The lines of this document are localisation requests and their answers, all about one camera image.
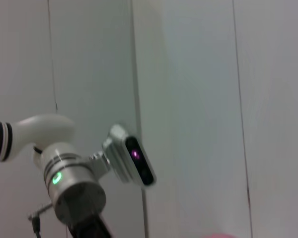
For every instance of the pink toy peach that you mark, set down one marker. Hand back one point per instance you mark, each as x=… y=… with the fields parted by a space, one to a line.
x=219 y=236

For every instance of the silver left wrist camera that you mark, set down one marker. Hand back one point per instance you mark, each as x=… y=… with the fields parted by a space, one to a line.
x=131 y=158

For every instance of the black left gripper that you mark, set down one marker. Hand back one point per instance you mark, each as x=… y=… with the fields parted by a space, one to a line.
x=89 y=228

